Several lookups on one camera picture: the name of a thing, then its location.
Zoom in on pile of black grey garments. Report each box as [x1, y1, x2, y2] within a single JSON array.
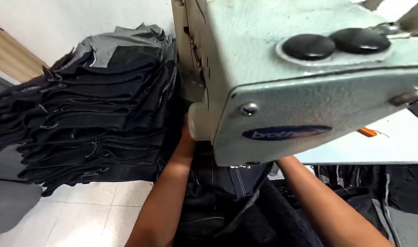
[[274, 164, 418, 247]]

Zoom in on person's left forearm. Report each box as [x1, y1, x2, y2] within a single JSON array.
[[124, 132, 196, 247]]

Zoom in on light wooden board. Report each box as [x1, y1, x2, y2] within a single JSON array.
[[0, 17, 50, 83]]

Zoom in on person's left hand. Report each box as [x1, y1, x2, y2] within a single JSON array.
[[183, 113, 196, 140]]

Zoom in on pale green sewing machine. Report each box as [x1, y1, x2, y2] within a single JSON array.
[[171, 0, 418, 169]]

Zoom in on dark denim garment white stitching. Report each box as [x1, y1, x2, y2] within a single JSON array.
[[173, 161, 274, 247]]

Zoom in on orange thread snips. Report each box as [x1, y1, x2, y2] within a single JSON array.
[[357, 127, 378, 138]]

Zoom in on stack of dark denim pieces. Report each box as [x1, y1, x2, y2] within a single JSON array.
[[0, 23, 184, 197]]

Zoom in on white sewing table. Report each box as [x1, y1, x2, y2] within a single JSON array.
[[293, 108, 418, 166]]

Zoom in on person's right forearm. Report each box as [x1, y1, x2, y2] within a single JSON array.
[[276, 155, 395, 247]]

